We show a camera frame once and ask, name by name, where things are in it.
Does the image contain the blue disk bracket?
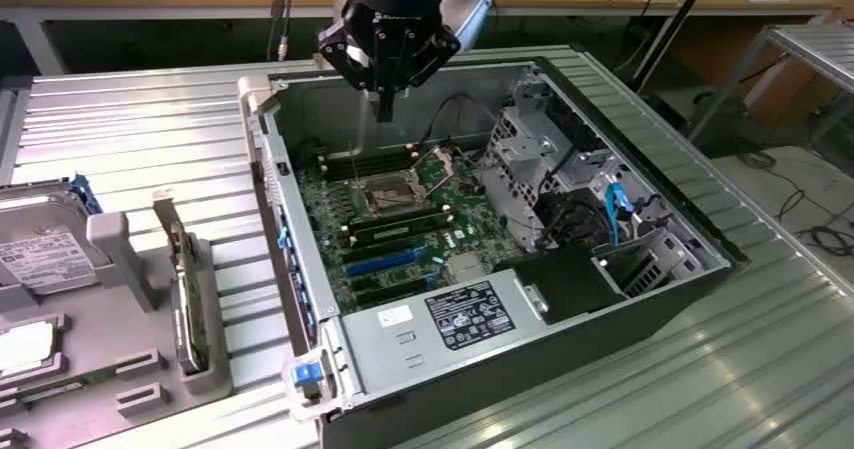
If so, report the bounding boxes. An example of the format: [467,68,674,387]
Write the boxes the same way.
[66,171,106,215]

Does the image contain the grey hanging cable with connector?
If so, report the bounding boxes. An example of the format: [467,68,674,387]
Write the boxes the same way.
[266,0,297,63]

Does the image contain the silver power supply unit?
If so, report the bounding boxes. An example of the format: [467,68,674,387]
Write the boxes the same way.
[319,267,555,410]

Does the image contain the metal socket cover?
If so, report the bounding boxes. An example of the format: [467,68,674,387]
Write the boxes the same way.
[406,144,462,195]

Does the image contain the black wire bundle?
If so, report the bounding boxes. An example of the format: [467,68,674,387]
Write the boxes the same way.
[533,188,613,250]

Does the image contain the black looping wire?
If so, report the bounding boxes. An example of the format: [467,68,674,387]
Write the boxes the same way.
[425,93,499,145]

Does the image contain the black floor cables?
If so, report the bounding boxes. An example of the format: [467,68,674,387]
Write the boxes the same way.
[744,148,854,258]

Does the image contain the grey parts rack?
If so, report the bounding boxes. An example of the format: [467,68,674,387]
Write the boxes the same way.
[0,211,235,449]

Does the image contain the black expansion slot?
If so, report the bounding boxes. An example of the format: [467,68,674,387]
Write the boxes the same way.
[353,274,433,298]
[341,242,419,266]

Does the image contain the black plastic shroud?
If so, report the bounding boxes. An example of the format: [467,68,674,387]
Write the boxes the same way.
[510,246,629,325]

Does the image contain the blue case latch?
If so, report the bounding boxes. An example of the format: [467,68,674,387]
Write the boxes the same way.
[291,363,326,388]

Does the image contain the thin metal locking lever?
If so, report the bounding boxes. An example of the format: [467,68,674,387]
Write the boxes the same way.
[347,138,366,190]

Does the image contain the black RAM slot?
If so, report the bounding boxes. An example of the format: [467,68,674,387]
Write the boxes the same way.
[322,156,413,178]
[321,147,410,166]

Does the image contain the silver chipset heatsink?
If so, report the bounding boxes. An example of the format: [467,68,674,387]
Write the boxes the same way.
[445,254,495,280]

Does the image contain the silver disk bay cage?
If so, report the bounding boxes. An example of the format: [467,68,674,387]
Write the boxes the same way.
[483,106,602,250]

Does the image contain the CPU socket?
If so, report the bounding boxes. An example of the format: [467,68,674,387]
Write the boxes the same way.
[357,173,419,218]

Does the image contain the dark grey floor box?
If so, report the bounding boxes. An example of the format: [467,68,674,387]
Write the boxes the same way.
[650,86,749,143]

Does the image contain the graphics card with metal bracket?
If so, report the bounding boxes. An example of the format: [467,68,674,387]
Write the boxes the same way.
[151,191,219,375]

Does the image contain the blue disk wire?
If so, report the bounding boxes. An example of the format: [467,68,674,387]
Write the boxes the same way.
[604,182,633,248]

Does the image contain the black open PC case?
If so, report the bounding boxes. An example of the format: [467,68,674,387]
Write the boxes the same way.
[237,43,749,449]

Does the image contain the black tripod pole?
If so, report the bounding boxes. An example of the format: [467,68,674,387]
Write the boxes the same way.
[630,0,720,88]

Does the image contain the silver hard disk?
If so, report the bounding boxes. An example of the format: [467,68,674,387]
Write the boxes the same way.
[0,183,112,295]

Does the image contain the green RAM stick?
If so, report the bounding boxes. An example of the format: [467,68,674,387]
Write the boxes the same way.
[0,368,119,405]

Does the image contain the silver CPU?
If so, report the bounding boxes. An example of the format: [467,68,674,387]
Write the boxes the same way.
[0,321,59,373]

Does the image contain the green motherboard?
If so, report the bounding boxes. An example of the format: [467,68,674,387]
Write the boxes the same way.
[293,141,529,315]

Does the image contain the metal frame table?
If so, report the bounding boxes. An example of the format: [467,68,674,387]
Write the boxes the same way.
[684,21,854,143]

